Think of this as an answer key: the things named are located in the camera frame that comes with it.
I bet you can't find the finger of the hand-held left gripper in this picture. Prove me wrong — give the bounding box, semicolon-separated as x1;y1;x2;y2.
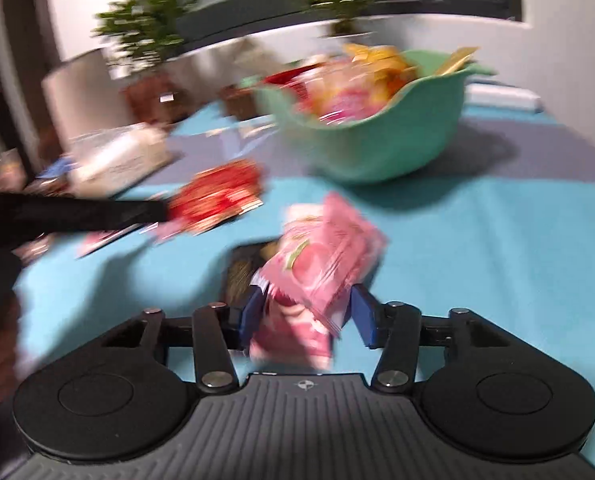
12;196;172;250

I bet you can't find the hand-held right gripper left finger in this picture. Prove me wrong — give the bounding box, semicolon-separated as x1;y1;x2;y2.
100;284;272;396

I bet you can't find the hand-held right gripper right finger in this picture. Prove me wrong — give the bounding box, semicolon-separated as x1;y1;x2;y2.
350;284;516;392

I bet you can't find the pink snack packet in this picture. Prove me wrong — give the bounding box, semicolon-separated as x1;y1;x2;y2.
249;191;389;372

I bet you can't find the red gold-edged packet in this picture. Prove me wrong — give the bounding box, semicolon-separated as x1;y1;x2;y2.
169;159;264;237

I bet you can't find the green plastic bowl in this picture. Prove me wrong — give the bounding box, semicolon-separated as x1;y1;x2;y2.
252;49;499;184

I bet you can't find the red and white snack packet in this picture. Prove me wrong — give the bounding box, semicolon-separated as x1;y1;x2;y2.
262;66;321;102

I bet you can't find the yellow snack packet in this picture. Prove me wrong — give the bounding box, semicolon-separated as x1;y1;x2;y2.
341;43;420;102

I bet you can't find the gold sachet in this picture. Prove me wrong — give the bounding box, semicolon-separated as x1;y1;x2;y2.
436;45;479;78

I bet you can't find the pink bear lollipop packet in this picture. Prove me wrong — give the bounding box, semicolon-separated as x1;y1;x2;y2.
74;224;146;260

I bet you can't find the dark snack packet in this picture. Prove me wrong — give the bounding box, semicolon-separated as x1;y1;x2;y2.
219;241;279;307

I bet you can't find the white tissue pack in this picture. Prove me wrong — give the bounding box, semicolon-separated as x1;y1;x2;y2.
69;126;174;197

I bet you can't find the blue patterned tablecloth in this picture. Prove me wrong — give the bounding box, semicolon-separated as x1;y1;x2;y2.
0;102;595;480

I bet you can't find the leafy potted plant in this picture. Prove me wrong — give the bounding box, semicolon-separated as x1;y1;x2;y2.
92;0;199;125

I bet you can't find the white box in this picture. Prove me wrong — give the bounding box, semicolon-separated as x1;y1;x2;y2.
464;82;544;112

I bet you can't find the potted fern in white pot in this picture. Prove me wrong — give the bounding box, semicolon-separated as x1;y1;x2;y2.
286;0;379;38

